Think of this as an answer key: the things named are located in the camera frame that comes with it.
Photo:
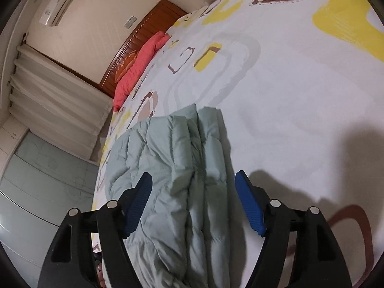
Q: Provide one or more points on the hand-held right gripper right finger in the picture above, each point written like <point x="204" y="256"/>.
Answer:
<point x="249" y="204"/>

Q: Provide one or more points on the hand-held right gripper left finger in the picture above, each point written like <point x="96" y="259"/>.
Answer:
<point x="136" y="207"/>

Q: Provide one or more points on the light green puffer jacket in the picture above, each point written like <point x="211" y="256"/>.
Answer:
<point x="180" y="171"/>

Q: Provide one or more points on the person's foot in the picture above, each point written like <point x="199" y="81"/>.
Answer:
<point x="100" y="273"/>

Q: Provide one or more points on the frosted glass wardrobe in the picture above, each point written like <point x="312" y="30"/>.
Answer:
<point x="45" y="171"/>

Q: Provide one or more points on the white patterned bedspread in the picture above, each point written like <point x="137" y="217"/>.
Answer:
<point x="285" y="96"/>

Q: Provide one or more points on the cream window curtain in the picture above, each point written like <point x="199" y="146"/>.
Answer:
<point x="54" y="105"/>

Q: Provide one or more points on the red pillow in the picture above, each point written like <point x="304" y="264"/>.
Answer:
<point x="135" y="69"/>

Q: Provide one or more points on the wooden headboard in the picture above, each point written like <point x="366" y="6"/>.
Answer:
<point x="159" y="15"/>

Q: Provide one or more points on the white air conditioner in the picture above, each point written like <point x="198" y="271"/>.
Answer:
<point x="66" y="0"/>

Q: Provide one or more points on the wall switch panel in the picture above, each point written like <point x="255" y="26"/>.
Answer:
<point x="130" y="21"/>

